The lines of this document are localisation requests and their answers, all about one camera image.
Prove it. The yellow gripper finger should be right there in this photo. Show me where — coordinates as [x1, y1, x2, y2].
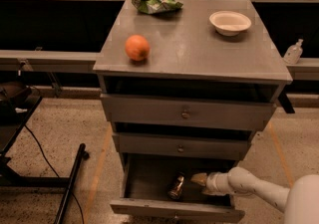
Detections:
[190, 173, 207, 187]

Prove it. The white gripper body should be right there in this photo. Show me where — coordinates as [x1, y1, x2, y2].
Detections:
[202, 172, 230, 196]

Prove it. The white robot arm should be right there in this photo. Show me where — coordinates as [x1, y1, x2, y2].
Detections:
[190, 167, 319, 224]

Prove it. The grey middle drawer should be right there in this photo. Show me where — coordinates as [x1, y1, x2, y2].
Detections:
[113, 133, 248, 160]

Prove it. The grey open bottom drawer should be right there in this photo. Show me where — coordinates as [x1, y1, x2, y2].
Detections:
[111, 154, 244, 223]

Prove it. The grey top drawer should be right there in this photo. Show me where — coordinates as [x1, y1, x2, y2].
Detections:
[102, 94, 275, 130]

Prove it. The grey drawer cabinet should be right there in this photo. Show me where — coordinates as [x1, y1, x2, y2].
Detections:
[93, 0, 293, 169]

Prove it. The orange fruit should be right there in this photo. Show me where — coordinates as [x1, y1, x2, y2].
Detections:
[125, 35, 151, 62]

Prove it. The clear sanitizer bottle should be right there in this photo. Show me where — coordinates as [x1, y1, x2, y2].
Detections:
[283, 39, 303, 65]

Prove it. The white paper bowl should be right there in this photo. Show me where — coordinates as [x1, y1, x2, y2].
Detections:
[209, 11, 251, 36]

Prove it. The green chip bag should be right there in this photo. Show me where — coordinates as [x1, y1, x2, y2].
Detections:
[131, 0, 183, 15]

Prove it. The black floor cable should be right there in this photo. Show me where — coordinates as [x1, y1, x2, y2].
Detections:
[23, 123, 86, 224]

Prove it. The black cart frame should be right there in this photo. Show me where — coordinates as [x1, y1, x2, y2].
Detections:
[0, 82, 90, 224]

